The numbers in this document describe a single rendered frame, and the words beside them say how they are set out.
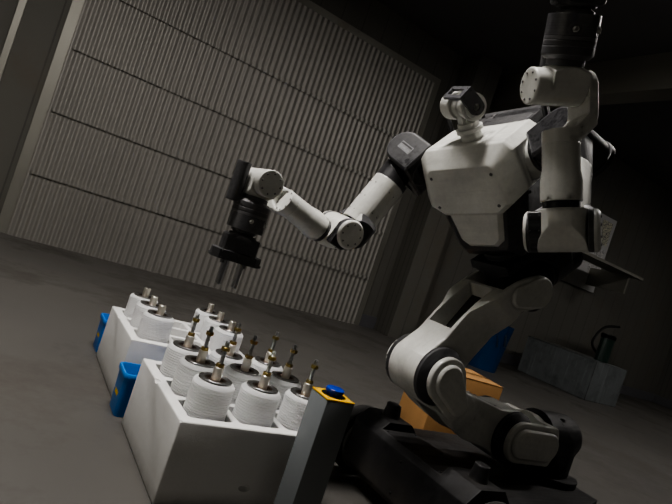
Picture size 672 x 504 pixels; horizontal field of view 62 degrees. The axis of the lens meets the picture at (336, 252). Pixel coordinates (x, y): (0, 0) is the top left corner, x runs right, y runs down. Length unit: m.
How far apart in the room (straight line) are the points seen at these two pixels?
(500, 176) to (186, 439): 0.87
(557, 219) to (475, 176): 0.33
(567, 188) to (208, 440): 0.86
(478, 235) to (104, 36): 3.55
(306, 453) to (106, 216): 3.46
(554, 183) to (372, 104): 4.27
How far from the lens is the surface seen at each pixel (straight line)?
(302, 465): 1.22
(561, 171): 1.05
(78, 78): 4.44
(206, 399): 1.25
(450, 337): 1.38
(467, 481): 1.39
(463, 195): 1.36
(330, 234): 1.41
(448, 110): 1.37
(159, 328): 1.75
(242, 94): 4.70
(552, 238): 1.07
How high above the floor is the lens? 0.60
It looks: level
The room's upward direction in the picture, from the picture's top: 19 degrees clockwise
